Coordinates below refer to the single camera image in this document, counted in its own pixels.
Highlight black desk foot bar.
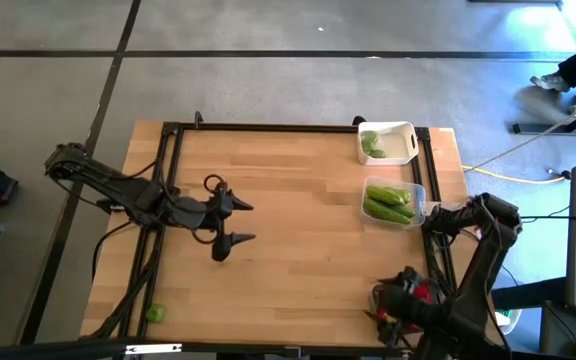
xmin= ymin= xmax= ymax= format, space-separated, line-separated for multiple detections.
xmin=511 ymin=121 xmax=576 ymax=136

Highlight thin black base cable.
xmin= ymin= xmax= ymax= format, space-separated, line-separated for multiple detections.
xmin=90 ymin=219 xmax=139 ymax=284

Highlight white plastic basket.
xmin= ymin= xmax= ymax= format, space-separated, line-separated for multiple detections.
xmin=357 ymin=120 xmax=421 ymax=167

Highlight thin yellow cable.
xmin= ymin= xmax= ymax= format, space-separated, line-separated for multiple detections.
xmin=461 ymin=164 xmax=569 ymax=186

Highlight white cup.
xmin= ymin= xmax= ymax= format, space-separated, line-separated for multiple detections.
xmin=495 ymin=308 xmax=524 ymax=336

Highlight black crossbar silver brackets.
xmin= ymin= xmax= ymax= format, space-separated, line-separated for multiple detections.
xmin=0 ymin=335 xmax=576 ymax=360

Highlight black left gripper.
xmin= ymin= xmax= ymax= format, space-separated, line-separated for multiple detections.
xmin=168 ymin=181 xmax=258 ymax=262

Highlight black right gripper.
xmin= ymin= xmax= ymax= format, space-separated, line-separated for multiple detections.
xmin=364 ymin=267 xmax=439 ymax=349

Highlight thin grey pole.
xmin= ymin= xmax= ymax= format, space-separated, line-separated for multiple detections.
xmin=465 ymin=94 xmax=576 ymax=171

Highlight black desk beam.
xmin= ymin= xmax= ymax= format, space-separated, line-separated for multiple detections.
xmin=490 ymin=276 xmax=569 ymax=312

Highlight clear plastic basket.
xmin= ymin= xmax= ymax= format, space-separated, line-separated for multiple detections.
xmin=360 ymin=175 xmax=428 ymax=231

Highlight smoky grey plastic basket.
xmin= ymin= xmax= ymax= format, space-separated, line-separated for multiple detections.
xmin=367 ymin=282 xmax=449 ymax=346

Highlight black power cable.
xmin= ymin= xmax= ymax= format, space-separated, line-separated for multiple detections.
xmin=520 ymin=213 xmax=576 ymax=222

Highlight person's shoe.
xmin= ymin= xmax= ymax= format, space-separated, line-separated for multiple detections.
xmin=529 ymin=73 xmax=572 ymax=95

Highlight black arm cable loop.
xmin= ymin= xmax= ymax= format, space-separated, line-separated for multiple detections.
xmin=202 ymin=173 xmax=227 ymax=197

